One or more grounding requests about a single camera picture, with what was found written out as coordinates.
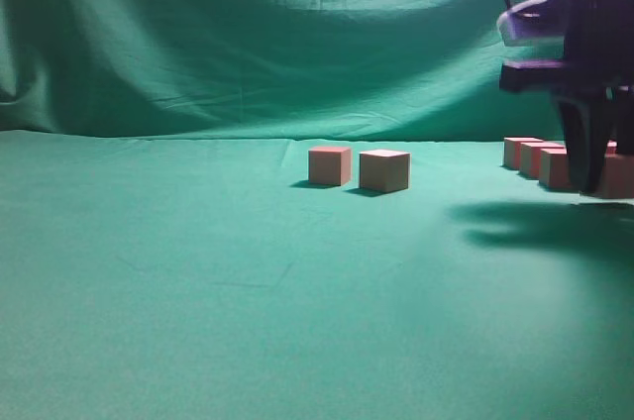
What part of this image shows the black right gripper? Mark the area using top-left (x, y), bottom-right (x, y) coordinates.
top-left (499, 0), bottom-right (633, 194)

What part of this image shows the pink cube placed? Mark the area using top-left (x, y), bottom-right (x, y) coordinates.
top-left (594, 141), bottom-right (633, 199)
top-left (359, 150), bottom-right (411, 193)
top-left (539, 148), bottom-right (573, 191)
top-left (308, 146), bottom-right (352, 186)

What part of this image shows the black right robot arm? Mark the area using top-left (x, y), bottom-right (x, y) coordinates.
top-left (497, 0), bottom-right (633, 199)

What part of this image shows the pink cube column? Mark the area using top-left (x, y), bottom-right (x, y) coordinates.
top-left (519, 142), bottom-right (564, 179)
top-left (502, 137), bottom-right (542, 170)

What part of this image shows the pink cube left column far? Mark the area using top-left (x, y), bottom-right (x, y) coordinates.
top-left (502, 137), bottom-right (542, 170)

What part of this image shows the green cloth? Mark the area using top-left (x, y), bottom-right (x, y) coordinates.
top-left (1, 0), bottom-right (633, 419)

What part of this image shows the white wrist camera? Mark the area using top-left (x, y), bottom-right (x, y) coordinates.
top-left (496, 0), bottom-right (571, 47)

